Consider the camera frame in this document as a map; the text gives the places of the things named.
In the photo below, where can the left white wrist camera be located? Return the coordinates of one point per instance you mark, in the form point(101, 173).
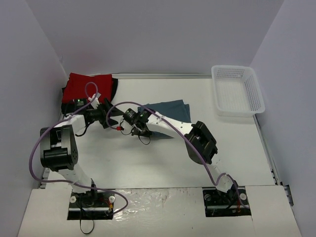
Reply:
point(94, 102)

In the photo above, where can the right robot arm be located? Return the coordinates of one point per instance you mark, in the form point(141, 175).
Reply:
point(200, 144)

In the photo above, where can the red folded t shirt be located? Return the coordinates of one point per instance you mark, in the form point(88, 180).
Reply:
point(81, 86)

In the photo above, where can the white plastic basket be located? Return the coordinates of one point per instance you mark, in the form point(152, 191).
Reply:
point(237, 92)

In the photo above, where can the black folded t shirt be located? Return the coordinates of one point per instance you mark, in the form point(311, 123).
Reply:
point(113, 89)

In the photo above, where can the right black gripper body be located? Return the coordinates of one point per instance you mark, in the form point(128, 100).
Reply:
point(146, 132)

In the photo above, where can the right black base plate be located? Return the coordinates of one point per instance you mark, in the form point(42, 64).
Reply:
point(219, 204)

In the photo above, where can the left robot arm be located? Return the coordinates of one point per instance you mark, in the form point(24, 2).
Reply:
point(59, 152)

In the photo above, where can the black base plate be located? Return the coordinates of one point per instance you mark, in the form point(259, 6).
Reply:
point(219, 204)
point(90, 206)

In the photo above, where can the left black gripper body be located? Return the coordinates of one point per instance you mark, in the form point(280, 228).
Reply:
point(105, 114)

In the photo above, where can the blue t shirt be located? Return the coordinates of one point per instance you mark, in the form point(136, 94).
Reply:
point(176, 110)

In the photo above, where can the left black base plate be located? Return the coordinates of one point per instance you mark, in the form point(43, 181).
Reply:
point(90, 206)

